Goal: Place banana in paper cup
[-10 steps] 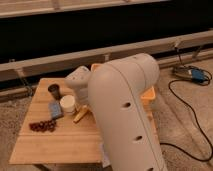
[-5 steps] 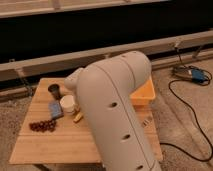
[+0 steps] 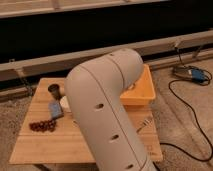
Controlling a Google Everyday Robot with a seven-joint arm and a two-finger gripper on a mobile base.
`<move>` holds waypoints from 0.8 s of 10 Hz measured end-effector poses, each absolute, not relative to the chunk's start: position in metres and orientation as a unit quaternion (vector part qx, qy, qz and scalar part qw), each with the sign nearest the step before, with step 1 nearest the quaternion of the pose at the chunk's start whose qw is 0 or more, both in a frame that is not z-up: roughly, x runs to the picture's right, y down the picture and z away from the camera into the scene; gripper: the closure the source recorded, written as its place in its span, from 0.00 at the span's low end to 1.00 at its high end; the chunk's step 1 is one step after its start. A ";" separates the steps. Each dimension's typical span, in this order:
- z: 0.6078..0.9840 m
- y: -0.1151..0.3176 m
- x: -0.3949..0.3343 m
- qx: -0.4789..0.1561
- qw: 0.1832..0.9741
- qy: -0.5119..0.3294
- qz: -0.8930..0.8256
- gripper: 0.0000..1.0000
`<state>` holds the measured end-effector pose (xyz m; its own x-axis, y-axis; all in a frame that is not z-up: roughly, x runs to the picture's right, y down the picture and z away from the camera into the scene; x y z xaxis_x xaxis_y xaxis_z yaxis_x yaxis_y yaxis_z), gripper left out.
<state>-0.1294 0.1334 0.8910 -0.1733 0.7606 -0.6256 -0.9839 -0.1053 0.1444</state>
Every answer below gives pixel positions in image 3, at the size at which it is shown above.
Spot bunch of red grapes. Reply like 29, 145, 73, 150
29, 120, 57, 132

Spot yellow plastic tray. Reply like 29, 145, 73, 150
120, 64, 156, 105

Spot dark brown cup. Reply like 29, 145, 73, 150
48, 84, 61, 100

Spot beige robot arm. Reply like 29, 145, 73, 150
65, 49, 157, 171

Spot black cable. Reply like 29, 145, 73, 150
159, 46, 213, 163

